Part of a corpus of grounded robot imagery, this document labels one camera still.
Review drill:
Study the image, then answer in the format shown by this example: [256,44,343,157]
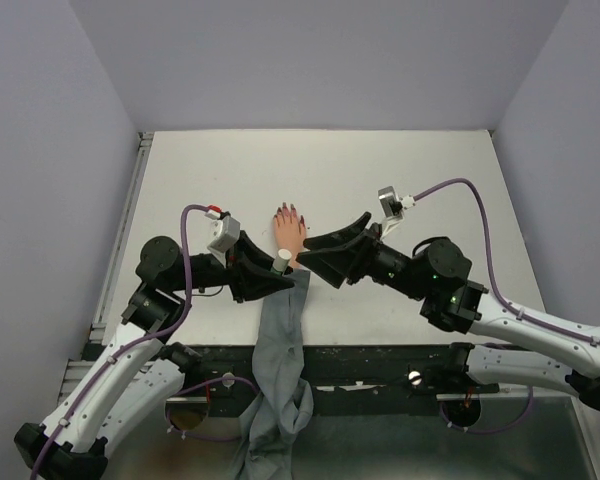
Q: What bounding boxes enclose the grey sleeve forearm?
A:
[229,269,314,479]

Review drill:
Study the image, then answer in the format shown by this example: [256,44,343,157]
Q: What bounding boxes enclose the black mounting base plate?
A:
[184,343,499,418]

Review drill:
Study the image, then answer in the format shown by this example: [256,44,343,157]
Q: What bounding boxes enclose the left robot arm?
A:
[14,232,294,479]

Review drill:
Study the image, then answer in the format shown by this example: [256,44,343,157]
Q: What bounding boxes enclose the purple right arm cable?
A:
[402,177,600,435]

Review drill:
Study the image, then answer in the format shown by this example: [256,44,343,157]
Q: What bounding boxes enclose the aluminium rail left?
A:
[91,132,155,330]

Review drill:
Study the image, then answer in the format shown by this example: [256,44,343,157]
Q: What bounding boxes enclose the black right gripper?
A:
[296,212,429,301]

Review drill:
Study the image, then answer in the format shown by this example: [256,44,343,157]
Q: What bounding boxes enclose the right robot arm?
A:
[298,214,600,412]

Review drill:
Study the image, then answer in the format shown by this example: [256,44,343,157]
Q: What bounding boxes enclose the mannequin hand with painted nails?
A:
[273,203,307,269]

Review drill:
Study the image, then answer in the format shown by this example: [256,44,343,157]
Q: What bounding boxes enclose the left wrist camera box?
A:
[207,212,241,254]

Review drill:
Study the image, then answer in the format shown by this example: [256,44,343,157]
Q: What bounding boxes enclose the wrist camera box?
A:
[207,212,241,254]
[378,186,404,239]

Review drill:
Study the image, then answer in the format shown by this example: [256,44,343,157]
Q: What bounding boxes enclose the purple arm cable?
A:
[27,203,261,480]
[402,177,600,435]

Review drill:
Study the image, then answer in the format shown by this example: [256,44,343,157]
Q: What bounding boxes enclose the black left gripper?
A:
[173,229,295,303]

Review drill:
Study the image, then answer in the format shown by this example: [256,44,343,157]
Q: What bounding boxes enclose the aluminium rail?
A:
[91,132,155,330]
[57,360,568,404]

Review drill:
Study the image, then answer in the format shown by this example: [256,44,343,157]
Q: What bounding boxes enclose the aluminium rail front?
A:
[57,360,568,404]

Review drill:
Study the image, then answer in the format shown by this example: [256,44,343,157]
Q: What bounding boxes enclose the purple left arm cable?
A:
[27,203,261,480]

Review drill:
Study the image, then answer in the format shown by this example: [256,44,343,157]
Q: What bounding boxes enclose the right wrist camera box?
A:
[378,186,404,239]

